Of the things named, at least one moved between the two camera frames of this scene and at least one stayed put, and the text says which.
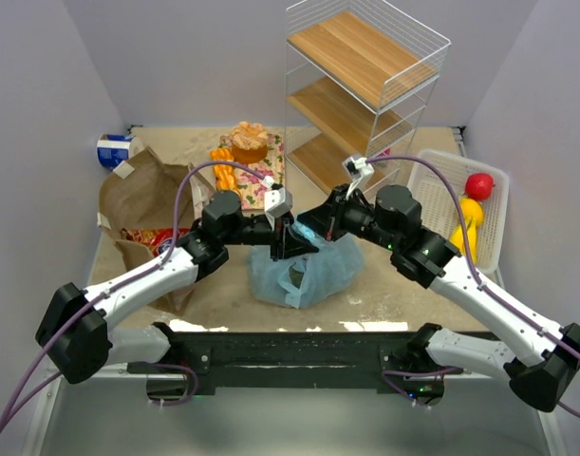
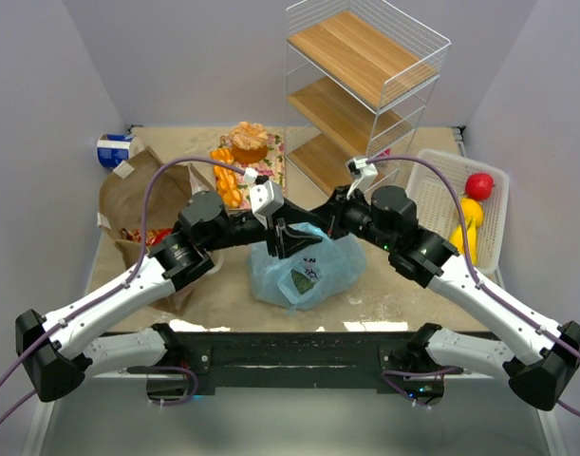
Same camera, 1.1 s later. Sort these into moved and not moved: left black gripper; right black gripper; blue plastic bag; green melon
Moved: green melon
Not moved: right black gripper; left black gripper; blue plastic bag
